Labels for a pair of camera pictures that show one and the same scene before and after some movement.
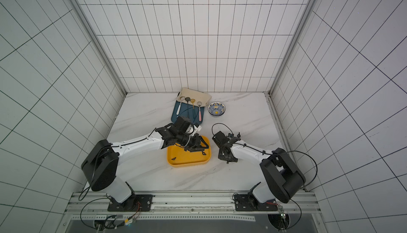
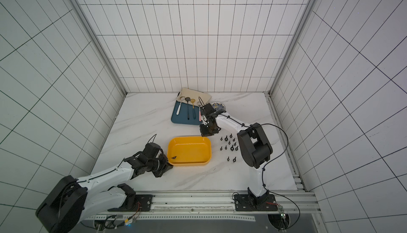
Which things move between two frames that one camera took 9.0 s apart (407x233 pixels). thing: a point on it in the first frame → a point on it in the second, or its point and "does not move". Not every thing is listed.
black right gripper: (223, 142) → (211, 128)
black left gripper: (195, 143) → (165, 164)
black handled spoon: (188, 99) does not move
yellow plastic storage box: (177, 157) does not move
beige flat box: (194, 97) does not move
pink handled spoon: (199, 103) does not move
